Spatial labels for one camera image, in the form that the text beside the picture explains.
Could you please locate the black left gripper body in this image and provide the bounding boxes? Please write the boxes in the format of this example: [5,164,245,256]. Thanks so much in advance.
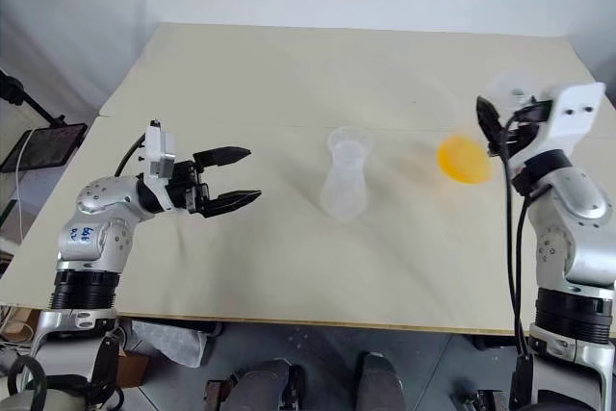
[166,159,217,218]

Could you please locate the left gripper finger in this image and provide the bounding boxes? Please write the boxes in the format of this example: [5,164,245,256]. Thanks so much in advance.
[192,145,253,167]
[203,189,263,218]

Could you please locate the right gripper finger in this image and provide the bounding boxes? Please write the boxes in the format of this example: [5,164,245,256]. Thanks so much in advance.
[504,100,552,129]
[475,94,507,158]

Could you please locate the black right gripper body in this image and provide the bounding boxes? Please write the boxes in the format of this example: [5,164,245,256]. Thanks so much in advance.
[503,117,542,154]

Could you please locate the yellow plastic bowl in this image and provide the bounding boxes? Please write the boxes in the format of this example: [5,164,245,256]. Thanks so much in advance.
[436,135,494,187]

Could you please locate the clear plastic cup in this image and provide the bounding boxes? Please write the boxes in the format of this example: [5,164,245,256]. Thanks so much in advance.
[319,125,376,224]

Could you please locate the black tablet screen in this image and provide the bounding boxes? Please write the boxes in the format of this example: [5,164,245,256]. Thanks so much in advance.
[0,122,89,175]

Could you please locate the brown cardboard box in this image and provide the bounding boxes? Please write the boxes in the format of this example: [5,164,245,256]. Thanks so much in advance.
[116,351,149,389]

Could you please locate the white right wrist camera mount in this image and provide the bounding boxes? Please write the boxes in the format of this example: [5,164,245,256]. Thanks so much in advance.
[508,81,607,167]

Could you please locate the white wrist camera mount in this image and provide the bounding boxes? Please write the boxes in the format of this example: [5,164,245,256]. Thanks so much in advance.
[508,81,607,167]
[141,117,180,213]

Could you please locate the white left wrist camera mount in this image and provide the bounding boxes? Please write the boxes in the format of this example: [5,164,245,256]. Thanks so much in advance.
[141,117,180,213]

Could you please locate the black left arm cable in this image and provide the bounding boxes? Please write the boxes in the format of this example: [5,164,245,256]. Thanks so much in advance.
[114,133,148,177]

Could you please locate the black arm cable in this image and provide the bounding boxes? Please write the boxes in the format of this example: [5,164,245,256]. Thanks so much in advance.
[114,133,148,177]
[498,139,532,362]

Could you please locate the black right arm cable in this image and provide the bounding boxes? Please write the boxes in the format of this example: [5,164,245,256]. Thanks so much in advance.
[498,139,532,362]

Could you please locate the thin white cable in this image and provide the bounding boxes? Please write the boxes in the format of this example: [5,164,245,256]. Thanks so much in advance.
[5,129,36,229]

